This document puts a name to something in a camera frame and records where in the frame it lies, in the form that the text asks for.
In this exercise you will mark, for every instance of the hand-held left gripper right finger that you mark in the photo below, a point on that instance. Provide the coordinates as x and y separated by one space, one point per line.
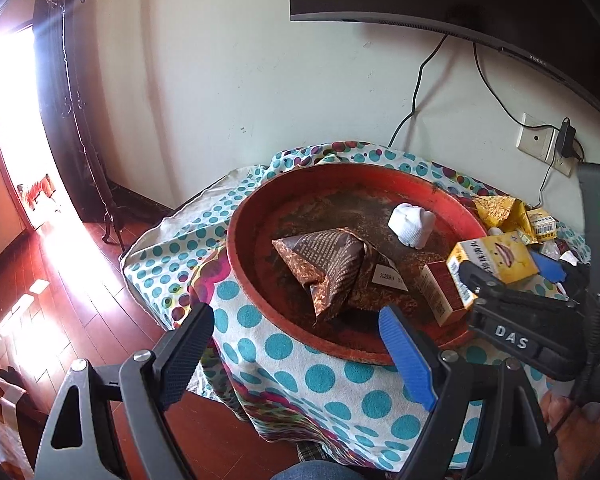
405 355

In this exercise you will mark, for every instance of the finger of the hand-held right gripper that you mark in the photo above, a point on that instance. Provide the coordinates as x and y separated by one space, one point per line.
550 267
480 280

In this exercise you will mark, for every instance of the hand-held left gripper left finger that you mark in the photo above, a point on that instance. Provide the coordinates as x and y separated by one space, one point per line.
187 355

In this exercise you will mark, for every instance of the clear plastic bag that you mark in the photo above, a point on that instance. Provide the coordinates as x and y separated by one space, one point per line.
551 250

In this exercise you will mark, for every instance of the yellow box with lips print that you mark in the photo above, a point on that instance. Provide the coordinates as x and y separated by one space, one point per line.
505 260

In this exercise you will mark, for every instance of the yellow box with barcode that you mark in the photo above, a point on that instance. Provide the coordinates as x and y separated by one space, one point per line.
541 225

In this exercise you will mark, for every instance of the gold crinkled snack bag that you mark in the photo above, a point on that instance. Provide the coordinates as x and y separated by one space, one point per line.
500 212

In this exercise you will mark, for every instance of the white sock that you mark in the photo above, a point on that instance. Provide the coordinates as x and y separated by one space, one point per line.
410 225

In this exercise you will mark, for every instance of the red round basin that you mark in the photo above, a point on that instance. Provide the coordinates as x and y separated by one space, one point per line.
300 225

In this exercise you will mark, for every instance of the person's right hand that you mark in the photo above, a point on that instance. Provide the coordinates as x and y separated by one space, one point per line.
565 415

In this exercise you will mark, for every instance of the red carton box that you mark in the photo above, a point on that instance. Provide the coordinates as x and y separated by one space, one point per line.
440 292

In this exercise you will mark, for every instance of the polka dot cloth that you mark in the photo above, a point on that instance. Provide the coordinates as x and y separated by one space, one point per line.
280 355

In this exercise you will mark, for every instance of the brown printed paper packet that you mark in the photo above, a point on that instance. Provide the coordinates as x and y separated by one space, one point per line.
330 270

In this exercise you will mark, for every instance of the plaid cloth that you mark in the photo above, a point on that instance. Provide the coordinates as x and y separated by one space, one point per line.
317 452

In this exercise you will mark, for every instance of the black power adapter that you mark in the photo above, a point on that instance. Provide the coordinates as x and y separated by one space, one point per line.
566 136

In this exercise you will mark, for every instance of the person's blue jeans leg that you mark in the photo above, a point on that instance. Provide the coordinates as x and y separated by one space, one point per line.
320 471

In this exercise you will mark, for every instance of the patchwork cloth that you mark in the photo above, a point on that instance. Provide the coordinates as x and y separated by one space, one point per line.
0 425

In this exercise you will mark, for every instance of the black metal coat rack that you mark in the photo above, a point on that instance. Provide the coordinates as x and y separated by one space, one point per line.
92 160

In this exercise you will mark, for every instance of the small red object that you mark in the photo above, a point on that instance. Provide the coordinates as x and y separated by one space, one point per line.
37 190

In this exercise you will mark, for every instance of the dark curtain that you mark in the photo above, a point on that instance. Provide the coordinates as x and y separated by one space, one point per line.
60 110

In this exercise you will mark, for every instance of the white wall socket plate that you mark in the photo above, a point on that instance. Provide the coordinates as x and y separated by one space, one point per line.
562 164
534 137

